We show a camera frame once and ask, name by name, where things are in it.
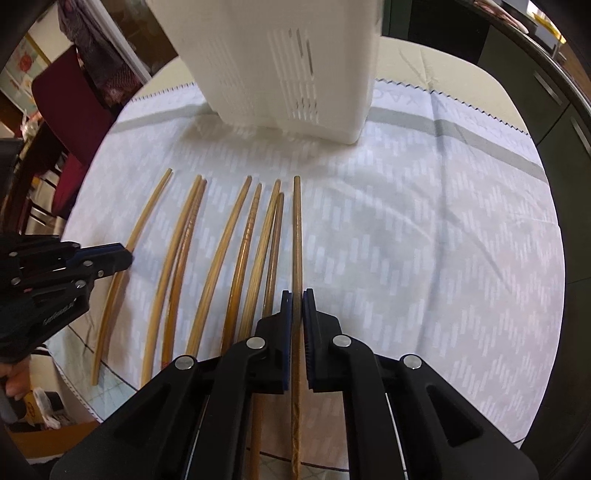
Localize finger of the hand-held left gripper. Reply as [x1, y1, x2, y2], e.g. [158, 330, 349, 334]
[7, 234, 134, 266]
[9, 262, 134, 302]

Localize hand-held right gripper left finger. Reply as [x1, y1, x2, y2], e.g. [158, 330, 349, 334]
[50, 290, 293, 480]

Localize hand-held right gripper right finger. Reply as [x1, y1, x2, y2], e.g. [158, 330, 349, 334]
[302, 288, 541, 480]

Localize light bamboo chopstick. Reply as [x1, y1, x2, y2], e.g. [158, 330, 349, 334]
[90, 167, 174, 386]

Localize set of wooden chopsticks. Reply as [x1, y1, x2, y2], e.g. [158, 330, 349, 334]
[141, 174, 286, 480]

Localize dark brown wooden chopstick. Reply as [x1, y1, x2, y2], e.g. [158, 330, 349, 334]
[290, 175, 304, 480]

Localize white plastic chopstick holder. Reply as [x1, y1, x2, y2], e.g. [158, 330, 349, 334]
[145, 0, 385, 147]

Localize person's left hand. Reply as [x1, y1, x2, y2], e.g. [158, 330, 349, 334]
[0, 364, 31, 400]

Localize white printed plastic bag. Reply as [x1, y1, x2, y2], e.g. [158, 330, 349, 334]
[25, 387, 73, 428]

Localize brown cardboard box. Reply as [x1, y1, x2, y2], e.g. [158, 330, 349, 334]
[7, 418, 102, 462]

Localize white patterned tablecloth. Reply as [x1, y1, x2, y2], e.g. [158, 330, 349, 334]
[46, 76, 567, 472]

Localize dark red chair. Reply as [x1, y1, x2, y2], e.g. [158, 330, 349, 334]
[30, 45, 118, 224]

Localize purple checked apron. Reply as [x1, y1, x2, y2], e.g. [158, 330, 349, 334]
[59, 0, 145, 108]

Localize green lower kitchen cabinets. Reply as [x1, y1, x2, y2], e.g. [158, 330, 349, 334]
[381, 0, 591, 195]

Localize framed wall picture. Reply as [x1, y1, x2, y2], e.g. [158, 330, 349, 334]
[0, 31, 52, 121]

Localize white sliding door frame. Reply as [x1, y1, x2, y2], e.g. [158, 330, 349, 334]
[108, 0, 182, 85]

